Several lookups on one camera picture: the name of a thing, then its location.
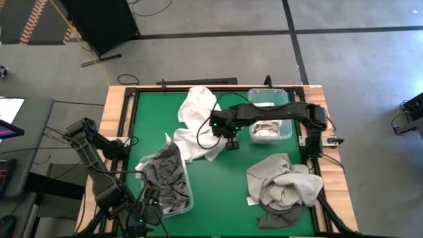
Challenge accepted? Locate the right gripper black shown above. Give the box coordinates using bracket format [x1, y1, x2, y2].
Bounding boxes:
[210, 110, 242, 151]

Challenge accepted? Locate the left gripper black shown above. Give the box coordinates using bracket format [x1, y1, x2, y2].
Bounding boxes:
[131, 186, 165, 229]

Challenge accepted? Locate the dark grey checked towel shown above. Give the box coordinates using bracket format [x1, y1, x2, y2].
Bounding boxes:
[140, 142, 190, 214]

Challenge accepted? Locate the clear plastic bin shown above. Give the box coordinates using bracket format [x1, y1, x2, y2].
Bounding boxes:
[137, 150, 194, 218]
[247, 88, 293, 145]

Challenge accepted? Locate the red-checked white towel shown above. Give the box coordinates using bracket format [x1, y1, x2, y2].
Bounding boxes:
[250, 119, 284, 140]

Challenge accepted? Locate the plain white towel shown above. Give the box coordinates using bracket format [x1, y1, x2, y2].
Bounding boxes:
[165, 85, 232, 163]

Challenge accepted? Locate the light grey waffle towel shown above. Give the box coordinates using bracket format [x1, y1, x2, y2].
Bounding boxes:
[246, 152, 324, 212]

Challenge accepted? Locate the plain dark grey towel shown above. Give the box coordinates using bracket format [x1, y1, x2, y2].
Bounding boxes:
[256, 203, 303, 229]

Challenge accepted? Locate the green table mat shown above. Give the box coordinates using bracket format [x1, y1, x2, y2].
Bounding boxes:
[117, 91, 317, 237]

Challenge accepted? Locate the grey side desk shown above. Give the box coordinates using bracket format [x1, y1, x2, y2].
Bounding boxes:
[0, 97, 56, 199]

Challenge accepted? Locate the black device with lit keys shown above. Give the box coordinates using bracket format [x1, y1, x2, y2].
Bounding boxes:
[0, 159, 17, 198]

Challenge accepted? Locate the black computer mouse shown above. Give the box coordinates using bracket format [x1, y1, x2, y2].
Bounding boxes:
[0, 214, 17, 238]

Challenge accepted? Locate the tilted dark monitor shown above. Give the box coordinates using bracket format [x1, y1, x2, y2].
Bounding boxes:
[0, 119, 25, 139]

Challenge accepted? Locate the white paper sheet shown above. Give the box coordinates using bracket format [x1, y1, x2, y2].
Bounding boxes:
[0, 97, 26, 125]

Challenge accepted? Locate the black floor cabinet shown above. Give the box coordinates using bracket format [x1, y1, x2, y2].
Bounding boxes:
[59, 0, 139, 68]

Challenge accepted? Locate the black equipment cart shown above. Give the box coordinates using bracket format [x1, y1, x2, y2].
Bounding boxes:
[391, 91, 423, 136]

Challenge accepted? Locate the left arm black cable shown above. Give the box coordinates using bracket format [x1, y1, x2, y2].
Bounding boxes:
[75, 132, 149, 199]

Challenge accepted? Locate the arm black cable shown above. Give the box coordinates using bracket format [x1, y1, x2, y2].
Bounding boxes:
[196, 92, 255, 150]
[75, 132, 149, 199]

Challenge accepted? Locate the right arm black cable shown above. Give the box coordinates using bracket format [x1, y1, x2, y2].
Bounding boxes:
[196, 92, 255, 150]

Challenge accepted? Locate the black table frame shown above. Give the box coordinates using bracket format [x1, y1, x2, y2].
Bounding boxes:
[77, 85, 361, 238]

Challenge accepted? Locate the coiled black floor cable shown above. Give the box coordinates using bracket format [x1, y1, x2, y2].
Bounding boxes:
[117, 73, 140, 86]

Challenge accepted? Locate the loose black floor cable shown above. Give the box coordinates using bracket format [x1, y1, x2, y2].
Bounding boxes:
[127, 0, 173, 18]

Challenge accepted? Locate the yellow floor cable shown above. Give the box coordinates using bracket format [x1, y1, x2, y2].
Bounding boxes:
[49, 0, 110, 87]

